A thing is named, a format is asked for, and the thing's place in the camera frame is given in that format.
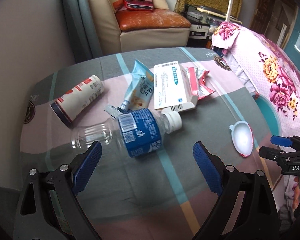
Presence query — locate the white paper cup red print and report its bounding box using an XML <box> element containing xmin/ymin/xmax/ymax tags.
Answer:
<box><xmin>50</xmin><ymin>75</ymin><xmax>104</xmax><ymax>127</ymax></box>

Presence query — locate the clear bottle with blue label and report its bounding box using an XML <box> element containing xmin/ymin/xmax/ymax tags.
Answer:
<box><xmin>71</xmin><ymin>108</ymin><xmax>183</xmax><ymax>158</ymax></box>

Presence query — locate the white medicine box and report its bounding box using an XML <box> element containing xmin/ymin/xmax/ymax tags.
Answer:
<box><xmin>153</xmin><ymin>61</ymin><xmax>199</xmax><ymax>112</ymax></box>

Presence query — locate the pink and silver snack wrapper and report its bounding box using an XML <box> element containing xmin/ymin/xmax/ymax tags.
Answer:
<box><xmin>185</xmin><ymin>67</ymin><xmax>215</xmax><ymax>100</ymax></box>

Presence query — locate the light blue snack wrapper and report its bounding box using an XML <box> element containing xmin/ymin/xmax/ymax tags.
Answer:
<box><xmin>104</xmin><ymin>59</ymin><xmax>154</xmax><ymax>119</ymax></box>

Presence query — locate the white plastic cup lid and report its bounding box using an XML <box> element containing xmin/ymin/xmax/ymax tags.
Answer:
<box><xmin>229</xmin><ymin>121</ymin><xmax>254</xmax><ymax>158</ymax></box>

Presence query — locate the white pole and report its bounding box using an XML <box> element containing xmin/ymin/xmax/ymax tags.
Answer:
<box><xmin>225</xmin><ymin>0</ymin><xmax>234</xmax><ymax>22</ymax></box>

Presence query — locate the beige armchair orange cushion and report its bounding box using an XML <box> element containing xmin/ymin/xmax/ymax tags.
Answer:
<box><xmin>88</xmin><ymin>0</ymin><xmax>191</xmax><ymax>55</ymax></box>

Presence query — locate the cluttered side table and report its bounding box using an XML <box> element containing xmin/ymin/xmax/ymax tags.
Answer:
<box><xmin>183</xmin><ymin>4</ymin><xmax>242</xmax><ymax>48</ymax></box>

